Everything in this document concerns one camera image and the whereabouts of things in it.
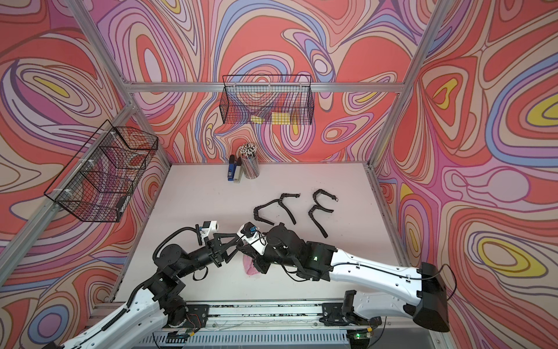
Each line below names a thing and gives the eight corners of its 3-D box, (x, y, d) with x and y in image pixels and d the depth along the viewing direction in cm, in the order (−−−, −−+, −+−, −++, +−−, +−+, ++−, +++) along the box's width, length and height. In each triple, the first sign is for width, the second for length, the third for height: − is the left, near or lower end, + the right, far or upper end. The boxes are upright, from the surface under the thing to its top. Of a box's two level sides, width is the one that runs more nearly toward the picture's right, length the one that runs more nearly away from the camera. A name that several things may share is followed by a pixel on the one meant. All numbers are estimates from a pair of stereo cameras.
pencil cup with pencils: (247, 181, 116) (242, 154, 101) (244, 173, 120) (238, 145, 105) (261, 177, 118) (258, 150, 103) (257, 169, 122) (253, 141, 107)
